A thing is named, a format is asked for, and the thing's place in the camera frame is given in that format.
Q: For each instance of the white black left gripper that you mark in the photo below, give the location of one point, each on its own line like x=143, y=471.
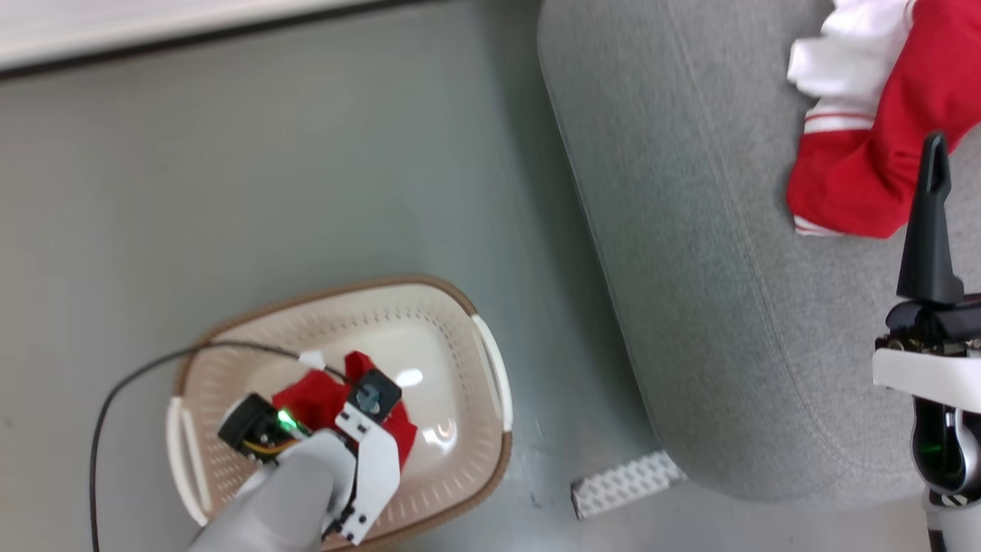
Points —
x=377, y=452

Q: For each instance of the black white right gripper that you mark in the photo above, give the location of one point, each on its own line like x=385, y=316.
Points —
x=931, y=368

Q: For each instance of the plain red garment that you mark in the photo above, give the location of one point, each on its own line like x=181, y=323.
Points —
x=318, y=397

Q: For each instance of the red and white garment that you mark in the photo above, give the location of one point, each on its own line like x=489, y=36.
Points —
x=904, y=123

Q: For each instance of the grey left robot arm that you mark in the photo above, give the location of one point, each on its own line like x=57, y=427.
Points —
x=283, y=498

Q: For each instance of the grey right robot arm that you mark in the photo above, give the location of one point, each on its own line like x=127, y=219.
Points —
x=950, y=468

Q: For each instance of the cream laundry basket brown rim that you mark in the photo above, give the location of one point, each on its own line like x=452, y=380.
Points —
x=437, y=322

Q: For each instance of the grey fabric sofa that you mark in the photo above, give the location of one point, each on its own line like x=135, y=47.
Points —
x=690, y=230

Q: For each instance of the white dotted strip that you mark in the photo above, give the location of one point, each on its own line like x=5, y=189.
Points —
x=625, y=484

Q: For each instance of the white and dark baseboard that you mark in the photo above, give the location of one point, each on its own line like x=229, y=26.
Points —
x=115, y=38

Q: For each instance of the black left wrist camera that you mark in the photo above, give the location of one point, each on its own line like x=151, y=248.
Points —
x=251, y=426

